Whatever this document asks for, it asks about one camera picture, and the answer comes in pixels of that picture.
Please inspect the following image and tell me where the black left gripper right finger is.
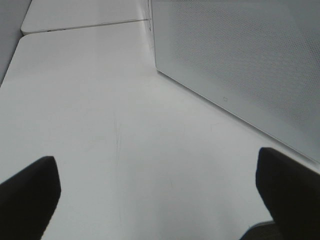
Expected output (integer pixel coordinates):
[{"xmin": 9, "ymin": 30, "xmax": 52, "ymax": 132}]
[{"xmin": 255, "ymin": 147, "xmax": 320, "ymax": 240}]

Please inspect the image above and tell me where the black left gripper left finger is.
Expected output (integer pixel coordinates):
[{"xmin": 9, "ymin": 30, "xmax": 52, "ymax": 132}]
[{"xmin": 0, "ymin": 156, "xmax": 61, "ymax": 240}]

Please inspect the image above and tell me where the white microwave door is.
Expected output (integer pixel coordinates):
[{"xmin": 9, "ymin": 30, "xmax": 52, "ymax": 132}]
[{"xmin": 151, "ymin": 0, "xmax": 320, "ymax": 161}]

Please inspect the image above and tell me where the grey left arm base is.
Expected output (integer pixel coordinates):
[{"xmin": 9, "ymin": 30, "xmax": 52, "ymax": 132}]
[{"xmin": 240, "ymin": 220, "xmax": 279, "ymax": 240}]

